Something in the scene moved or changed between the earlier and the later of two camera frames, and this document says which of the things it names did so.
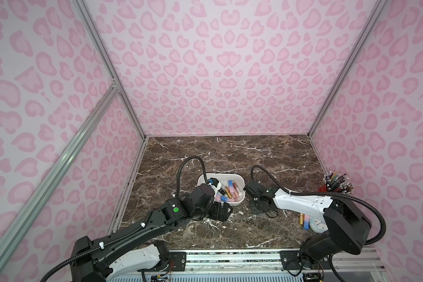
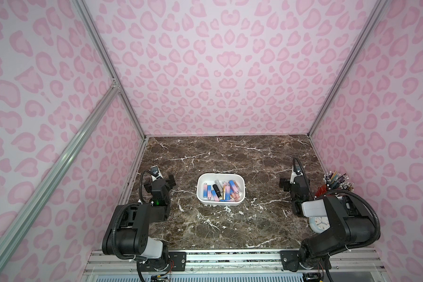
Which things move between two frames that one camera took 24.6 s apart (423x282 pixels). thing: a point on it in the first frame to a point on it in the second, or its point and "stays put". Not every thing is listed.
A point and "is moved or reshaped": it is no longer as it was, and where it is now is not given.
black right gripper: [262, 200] to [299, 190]
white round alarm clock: [317, 225] stays put
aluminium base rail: [366, 261] stays put
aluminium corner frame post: [89, 20] stays put
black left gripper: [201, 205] to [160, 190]
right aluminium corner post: [377, 10] stays put
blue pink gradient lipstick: [220, 198] is moved or reshaped
